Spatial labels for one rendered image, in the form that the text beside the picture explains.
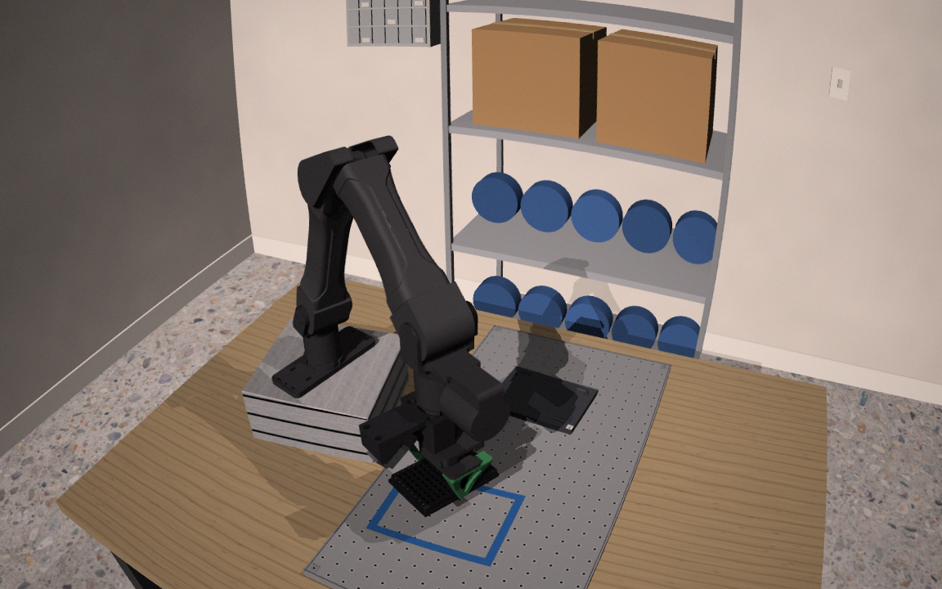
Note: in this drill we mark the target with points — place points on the blue tape outline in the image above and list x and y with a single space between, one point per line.
518 500

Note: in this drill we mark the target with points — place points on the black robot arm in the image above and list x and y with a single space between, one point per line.
429 313

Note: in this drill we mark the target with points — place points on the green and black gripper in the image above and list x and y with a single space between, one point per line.
455 471

